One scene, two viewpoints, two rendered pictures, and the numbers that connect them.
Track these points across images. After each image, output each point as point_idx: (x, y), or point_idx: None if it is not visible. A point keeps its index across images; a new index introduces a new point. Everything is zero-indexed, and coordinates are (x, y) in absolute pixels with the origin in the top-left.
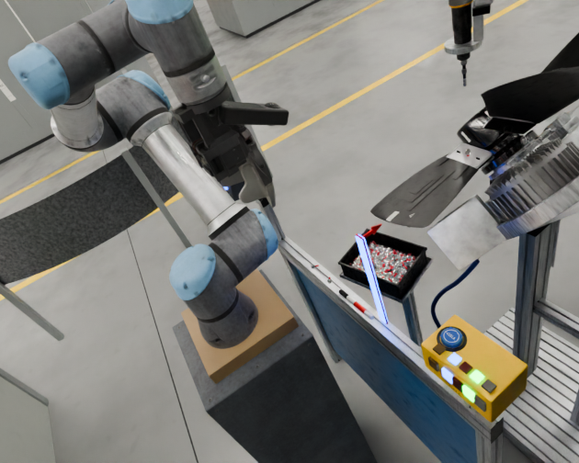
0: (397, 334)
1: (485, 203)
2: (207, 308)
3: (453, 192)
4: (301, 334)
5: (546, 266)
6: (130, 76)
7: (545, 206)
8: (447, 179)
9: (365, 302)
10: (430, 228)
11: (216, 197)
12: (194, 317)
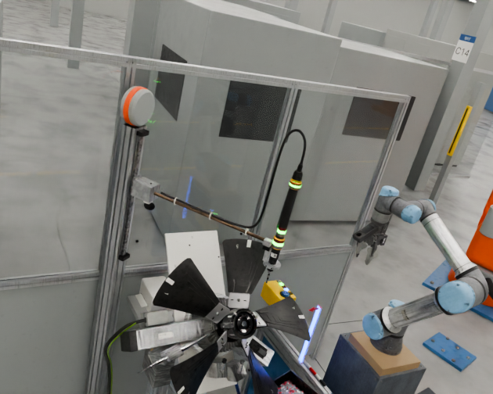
0: (294, 353)
1: (227, 371)
2: None
3: (271, 306)
4: (345, 334)
5: None
6: (456, 281)
7: None
8: (271, 313)
9: (310, 374)
10: (269, 359)
11: (397, 306)
12: (409, 355)
